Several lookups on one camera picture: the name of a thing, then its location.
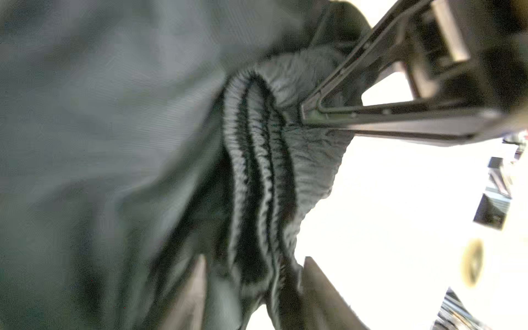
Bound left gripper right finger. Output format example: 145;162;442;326
302;257;368;330

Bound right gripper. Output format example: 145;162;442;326
300;1;527;145

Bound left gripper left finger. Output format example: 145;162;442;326
158;255;206;330

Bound black shorts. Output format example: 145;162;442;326
1;1;370;329

